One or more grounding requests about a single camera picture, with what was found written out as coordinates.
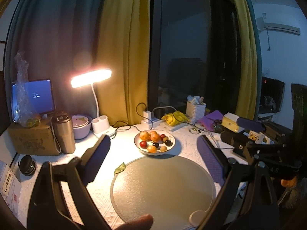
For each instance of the steel tumbler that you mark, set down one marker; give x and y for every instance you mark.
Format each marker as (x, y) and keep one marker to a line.
(63, 134)

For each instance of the black power adapter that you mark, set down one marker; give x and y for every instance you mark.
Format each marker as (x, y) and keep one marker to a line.
(159, 113)

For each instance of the dark grape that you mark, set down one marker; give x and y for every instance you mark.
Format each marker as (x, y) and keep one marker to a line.
(156, 145)
(168, 143)

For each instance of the black monitor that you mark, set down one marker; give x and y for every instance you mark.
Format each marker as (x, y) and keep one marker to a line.
(273, 91)

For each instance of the red cherry tomato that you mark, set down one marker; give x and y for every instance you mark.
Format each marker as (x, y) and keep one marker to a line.
(143, 144)

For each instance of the orange with stem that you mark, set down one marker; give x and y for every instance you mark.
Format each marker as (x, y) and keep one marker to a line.
(144, 135)

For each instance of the white round lid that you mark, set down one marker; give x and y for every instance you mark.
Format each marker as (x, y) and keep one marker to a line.
(197, 218)

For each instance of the white charger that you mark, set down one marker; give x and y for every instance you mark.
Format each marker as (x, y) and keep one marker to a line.
(147, 116)

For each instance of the small orange kumquat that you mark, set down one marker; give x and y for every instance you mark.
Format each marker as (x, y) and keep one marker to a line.
(153, 132)
(151, 149)

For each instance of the clear plastic bag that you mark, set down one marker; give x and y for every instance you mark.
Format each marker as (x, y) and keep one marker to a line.
(22, 95)

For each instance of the white power strip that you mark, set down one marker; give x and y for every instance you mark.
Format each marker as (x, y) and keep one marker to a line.
(156, 122)

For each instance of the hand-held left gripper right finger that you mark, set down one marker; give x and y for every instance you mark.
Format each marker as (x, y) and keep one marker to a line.
(212, 159)

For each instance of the white desk lamp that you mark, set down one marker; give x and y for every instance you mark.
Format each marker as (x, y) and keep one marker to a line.
(100, 124)

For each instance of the yellow plastic bag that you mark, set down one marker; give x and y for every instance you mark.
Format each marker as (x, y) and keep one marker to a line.
(175, 118)

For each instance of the cardboard box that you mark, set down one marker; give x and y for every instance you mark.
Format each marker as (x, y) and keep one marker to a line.
(31, 140)

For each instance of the white air conditioner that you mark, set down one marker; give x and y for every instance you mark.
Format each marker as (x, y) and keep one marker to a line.
(279, 27)

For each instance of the dark window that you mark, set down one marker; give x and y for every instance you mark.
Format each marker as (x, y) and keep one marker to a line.
(194, 40)

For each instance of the black round lens cap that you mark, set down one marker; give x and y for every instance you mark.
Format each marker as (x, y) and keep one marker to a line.
(27, 165)

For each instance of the large orange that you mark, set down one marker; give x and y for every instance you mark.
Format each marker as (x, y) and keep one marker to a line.
(155, 137)

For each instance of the white plate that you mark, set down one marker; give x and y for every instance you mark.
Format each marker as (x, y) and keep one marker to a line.
(172, 146)

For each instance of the grey curtain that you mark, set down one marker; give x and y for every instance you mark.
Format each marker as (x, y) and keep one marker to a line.
(55, 28)

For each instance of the grey round mat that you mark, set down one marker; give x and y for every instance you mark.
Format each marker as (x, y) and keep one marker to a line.
(163, 191)

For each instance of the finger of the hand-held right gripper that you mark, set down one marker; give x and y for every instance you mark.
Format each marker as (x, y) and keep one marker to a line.
(242, 146)
(249, 124)

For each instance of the yellow and white box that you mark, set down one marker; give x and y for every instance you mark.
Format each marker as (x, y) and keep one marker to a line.
(231, 123)

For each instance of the small red cherry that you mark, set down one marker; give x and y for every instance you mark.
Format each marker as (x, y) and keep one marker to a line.
(163, 136)

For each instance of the tablet with blue screen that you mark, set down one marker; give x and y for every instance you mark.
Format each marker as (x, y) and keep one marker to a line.
(36, 95)

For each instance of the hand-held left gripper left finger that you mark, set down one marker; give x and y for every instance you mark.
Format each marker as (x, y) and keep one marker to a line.
(96, 159)

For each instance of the person's left hand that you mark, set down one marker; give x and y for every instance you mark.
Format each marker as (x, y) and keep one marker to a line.
(138, 223)

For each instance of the purple cloth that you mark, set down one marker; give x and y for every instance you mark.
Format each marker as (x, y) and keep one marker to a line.
(211, 118)

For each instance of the yellow curtain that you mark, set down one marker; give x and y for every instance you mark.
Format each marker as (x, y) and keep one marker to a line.
(120, 40)
(247, 52)

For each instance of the white woven basket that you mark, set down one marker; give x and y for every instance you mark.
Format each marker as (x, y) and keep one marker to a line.
(196, 111)

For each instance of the white box with red print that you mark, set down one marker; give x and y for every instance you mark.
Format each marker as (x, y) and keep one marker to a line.
(9, 189)

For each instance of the green leaf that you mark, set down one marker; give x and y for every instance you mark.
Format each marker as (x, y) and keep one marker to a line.
(120, 168)

